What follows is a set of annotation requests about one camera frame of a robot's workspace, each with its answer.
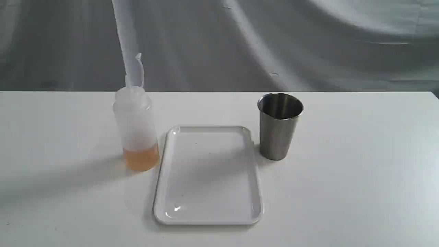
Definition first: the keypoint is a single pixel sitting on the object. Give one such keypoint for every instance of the stainless steel cup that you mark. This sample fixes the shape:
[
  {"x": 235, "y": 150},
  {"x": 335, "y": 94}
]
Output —
[{"x": 278, "y": 118}]

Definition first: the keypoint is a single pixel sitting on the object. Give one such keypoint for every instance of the translucent squeeze bottle amber liquid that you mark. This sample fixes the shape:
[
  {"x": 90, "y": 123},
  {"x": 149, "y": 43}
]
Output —
[{"x": 134, "y": 118}]

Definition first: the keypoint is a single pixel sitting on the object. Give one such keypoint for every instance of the grey backdrop cloth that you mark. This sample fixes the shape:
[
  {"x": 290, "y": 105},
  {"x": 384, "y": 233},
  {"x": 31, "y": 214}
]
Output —
[{"x": 220, "y": 45}]

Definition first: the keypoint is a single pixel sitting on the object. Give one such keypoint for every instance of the white rectangular plastic tray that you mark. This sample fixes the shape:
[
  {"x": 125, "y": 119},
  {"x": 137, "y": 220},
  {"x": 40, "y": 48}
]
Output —
[{"x": 208, "y": 176}]

